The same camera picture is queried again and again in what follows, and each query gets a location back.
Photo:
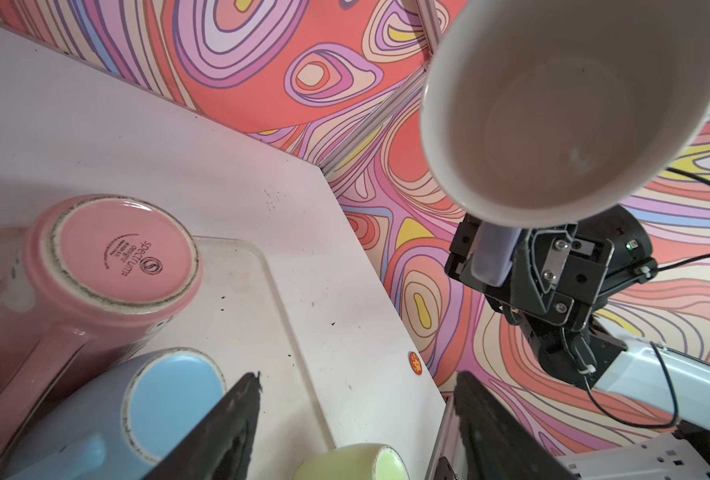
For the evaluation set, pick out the beige serving tray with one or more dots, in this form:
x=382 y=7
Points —
x=238 y=319

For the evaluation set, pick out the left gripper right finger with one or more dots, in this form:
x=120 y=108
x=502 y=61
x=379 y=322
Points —
x=496 y=445

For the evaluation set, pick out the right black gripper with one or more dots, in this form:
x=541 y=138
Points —
x=557 y=275

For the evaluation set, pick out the light blue mug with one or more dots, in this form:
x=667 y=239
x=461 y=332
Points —
x=121 y=424

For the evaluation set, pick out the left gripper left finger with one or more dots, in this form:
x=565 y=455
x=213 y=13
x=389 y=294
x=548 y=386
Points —
x=221 y=444

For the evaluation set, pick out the purple mug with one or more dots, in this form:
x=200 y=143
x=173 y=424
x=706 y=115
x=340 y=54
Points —
x=542 y=113

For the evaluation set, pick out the red round sticker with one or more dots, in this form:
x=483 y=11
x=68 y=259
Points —
x=415 y=363

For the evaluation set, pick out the light green mug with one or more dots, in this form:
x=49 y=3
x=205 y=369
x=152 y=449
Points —
x=368 y=461

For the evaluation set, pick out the pink mug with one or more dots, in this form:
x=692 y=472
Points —
x=93 y=280

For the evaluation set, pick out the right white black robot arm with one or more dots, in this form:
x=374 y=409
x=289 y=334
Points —
x=606 y=358

